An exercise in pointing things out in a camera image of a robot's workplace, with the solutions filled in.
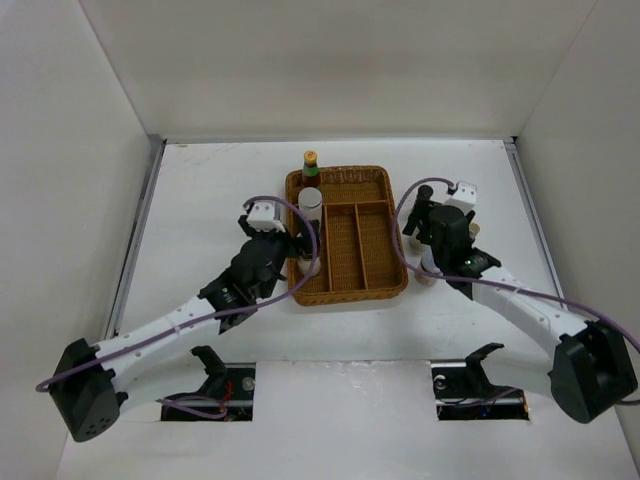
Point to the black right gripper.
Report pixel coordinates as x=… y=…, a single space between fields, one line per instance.
x=416 y=216

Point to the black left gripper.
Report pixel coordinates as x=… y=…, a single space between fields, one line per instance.
x=298 y=246

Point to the black-top salt grinder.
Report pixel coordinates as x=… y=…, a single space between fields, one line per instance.
x=309 y=265
x=416 y=244

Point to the tall silver-lid bead jar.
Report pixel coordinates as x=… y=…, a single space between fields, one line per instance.
x=310 y=203

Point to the yellow-label brown sauce bottle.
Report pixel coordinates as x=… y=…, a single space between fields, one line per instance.
x=474 y=230

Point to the red chili sauce bottle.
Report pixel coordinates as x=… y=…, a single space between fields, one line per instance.
x=310 y=172

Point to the small dark pepper bottle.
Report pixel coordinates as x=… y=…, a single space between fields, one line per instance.
x=424 y=193

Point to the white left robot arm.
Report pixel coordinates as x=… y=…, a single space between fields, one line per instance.
x=93 y=384

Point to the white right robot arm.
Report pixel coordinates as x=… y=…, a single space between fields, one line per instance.
x=588 y=369

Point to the brown wicker divided tray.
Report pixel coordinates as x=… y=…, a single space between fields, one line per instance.
x=358 y=261

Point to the short white-lid jar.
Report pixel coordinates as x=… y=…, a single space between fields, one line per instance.
x=429 y=272

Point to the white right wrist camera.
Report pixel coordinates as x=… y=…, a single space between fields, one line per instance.
x=462 y=196

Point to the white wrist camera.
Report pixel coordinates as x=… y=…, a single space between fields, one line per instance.
x=265 y=216
x=462 y=196

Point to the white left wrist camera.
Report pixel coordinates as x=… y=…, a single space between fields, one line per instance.
x=265 y=216

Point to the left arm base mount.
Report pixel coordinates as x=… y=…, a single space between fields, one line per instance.
x=225 y=395

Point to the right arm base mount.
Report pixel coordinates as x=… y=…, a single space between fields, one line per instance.
x=463 y=391

